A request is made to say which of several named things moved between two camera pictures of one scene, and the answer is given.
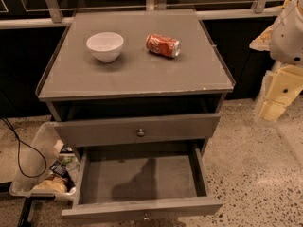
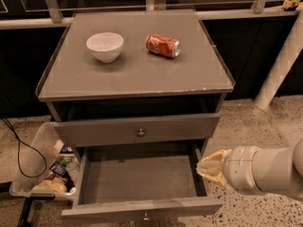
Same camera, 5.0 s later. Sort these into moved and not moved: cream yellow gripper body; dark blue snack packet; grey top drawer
Moved: cream yellow gripper body
Not moved: dark blue snack packet; grey top drawer
